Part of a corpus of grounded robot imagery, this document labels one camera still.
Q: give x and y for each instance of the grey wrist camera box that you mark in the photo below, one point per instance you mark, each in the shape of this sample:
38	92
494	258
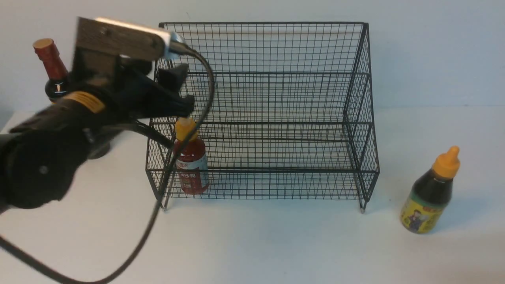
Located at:
121	38

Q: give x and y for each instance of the dark sauce bottle yellow label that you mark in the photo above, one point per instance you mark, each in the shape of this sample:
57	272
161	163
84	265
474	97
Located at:
431	193

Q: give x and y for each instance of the black wire mesh shelf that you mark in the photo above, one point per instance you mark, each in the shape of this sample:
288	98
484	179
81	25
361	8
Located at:
292	117

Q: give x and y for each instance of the red ketchup squeeze bottle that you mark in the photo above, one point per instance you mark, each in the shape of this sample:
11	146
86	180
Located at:
192	164

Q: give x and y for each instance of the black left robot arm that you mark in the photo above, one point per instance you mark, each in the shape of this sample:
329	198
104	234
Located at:
40	156

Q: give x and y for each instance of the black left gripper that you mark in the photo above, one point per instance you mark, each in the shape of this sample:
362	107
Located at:
111	86

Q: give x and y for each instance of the tall soy sauce bottle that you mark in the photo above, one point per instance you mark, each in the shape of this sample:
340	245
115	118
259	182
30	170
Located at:
53	69

